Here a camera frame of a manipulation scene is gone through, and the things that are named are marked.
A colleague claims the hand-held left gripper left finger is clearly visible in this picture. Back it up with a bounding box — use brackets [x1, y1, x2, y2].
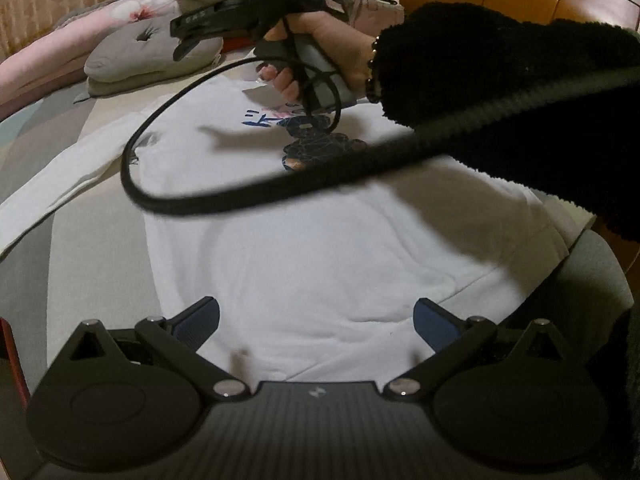
[67, 297, 251, 402]

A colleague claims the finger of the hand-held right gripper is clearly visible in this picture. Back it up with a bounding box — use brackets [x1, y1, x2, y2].
[170, 6, 226, 41]
[172, 36, 223, 61]

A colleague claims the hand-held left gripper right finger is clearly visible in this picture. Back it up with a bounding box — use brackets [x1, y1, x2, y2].
[384, 298, 576, 402]

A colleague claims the white printed sweatshirt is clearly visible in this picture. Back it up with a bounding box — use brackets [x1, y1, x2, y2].
[0, 72, 583, 381]

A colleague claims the person's right forearm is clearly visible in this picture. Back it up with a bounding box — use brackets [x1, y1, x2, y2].
[372, 2, 640, 251]

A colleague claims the person's right hand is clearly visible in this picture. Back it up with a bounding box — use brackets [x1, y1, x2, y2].
[257, 11, 377, 102]

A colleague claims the grey pillow with hole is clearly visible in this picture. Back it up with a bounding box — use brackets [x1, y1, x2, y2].
[84, 17, 225, 98]

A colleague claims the beige bag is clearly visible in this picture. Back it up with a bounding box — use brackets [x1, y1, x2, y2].
[330, 0, 406, 36]

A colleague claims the pink floral quilt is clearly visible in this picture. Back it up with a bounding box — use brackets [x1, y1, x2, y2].
[0, 0, 186, 121]

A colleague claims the patterned pink curtain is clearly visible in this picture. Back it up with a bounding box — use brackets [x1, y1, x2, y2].
[0, 0, 146, 61]

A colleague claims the red-cased smartphone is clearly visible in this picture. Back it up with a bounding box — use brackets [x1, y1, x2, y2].
[0, 317, 31, 411]

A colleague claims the thick black cable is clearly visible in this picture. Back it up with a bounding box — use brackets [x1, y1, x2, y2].
[120, 57, 640, 218]

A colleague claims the dark bead bracelet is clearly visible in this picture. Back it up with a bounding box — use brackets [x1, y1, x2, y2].
[366, 35, 385, 105]

